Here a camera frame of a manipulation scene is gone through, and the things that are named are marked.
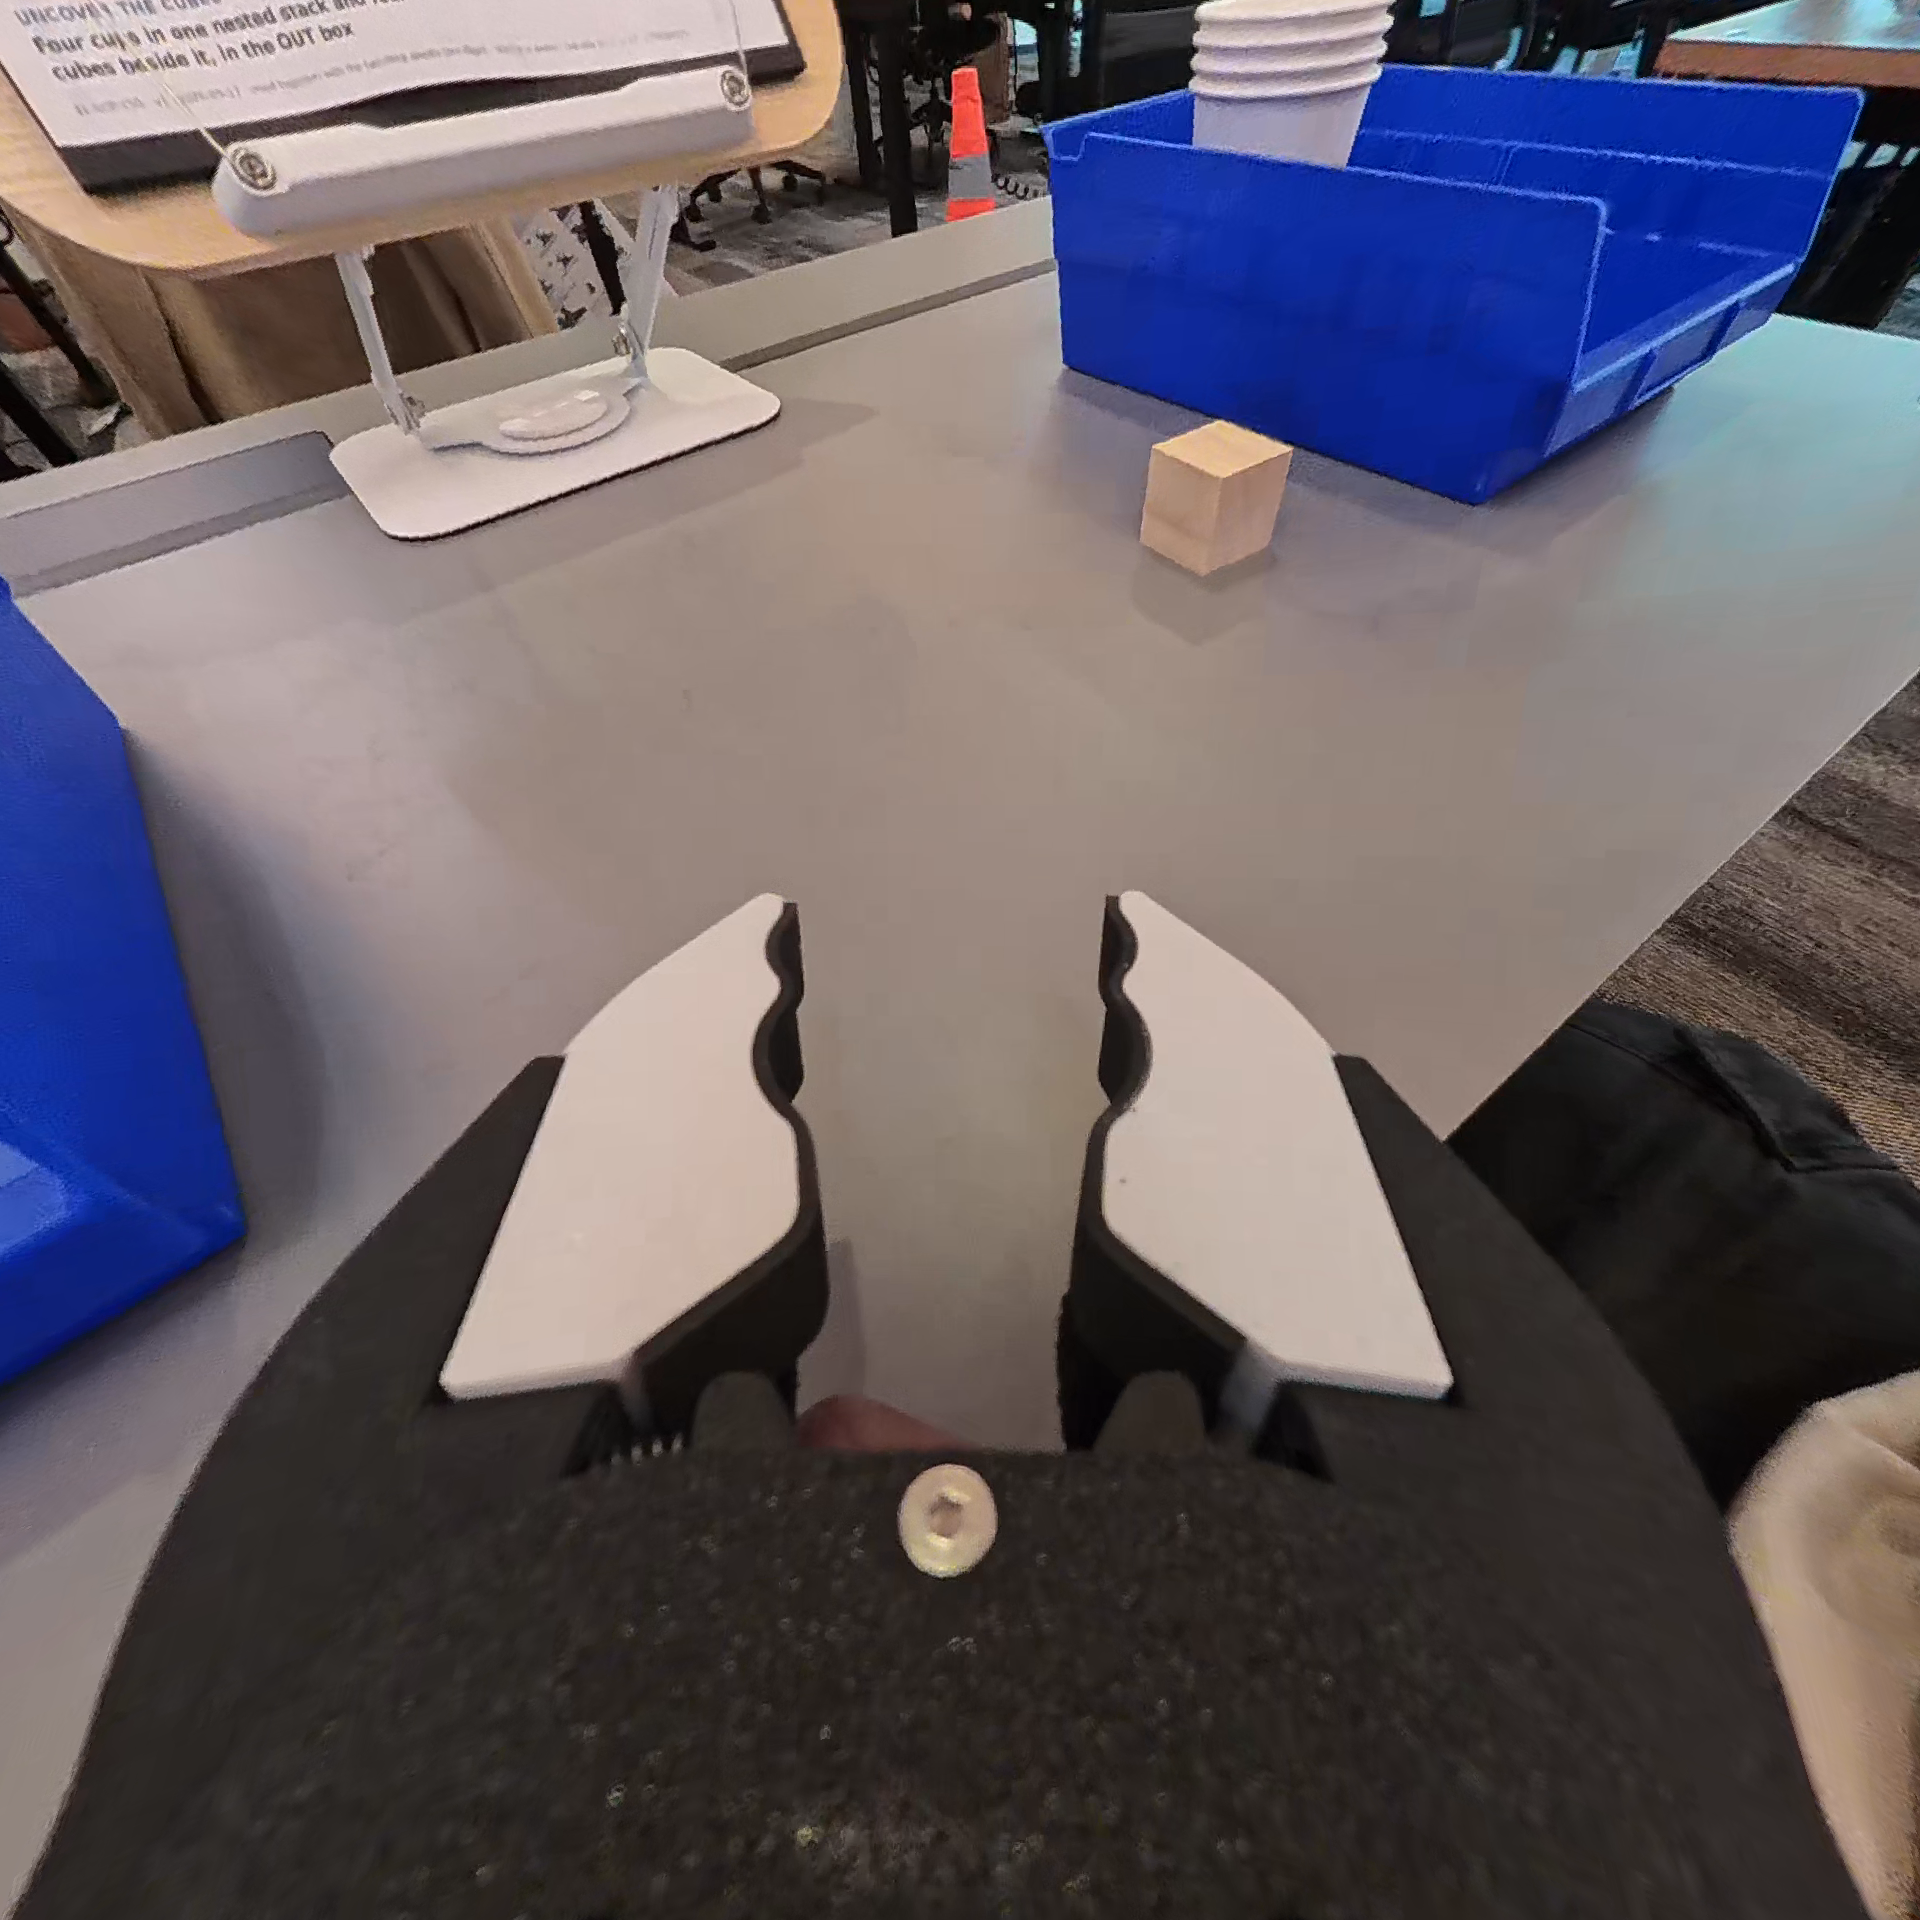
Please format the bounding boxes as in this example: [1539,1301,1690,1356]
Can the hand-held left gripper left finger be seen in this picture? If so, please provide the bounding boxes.
[440,893,832,1441]

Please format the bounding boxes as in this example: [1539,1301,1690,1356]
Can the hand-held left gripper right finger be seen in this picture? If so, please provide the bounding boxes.
[1063,891,1456,1449]

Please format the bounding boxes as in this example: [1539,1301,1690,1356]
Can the blue plastic bin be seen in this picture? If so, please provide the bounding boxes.
[1046,64,1865,507]
[0,576,250,1389]

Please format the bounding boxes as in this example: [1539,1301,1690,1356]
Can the wooden cube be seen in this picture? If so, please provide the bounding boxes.
[1142,420,1296,579]

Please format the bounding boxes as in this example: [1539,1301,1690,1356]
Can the black pants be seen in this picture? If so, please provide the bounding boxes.
[1447,1002,1920,1509]

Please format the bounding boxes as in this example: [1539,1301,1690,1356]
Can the wooden document stand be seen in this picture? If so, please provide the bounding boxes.
[0,0,847,544]

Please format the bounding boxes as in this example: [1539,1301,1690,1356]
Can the hanging beige coat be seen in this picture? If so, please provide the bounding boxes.
[17,210,564,436]

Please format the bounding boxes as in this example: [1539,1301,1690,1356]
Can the orange traffic cone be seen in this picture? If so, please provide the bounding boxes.
[945,66,1001,224]

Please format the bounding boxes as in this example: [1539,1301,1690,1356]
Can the printed instruction sheet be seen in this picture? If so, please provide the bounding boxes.
[0,0,806,153]

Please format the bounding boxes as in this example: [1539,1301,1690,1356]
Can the wooden desk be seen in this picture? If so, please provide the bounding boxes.
[1650,0,1920,92]

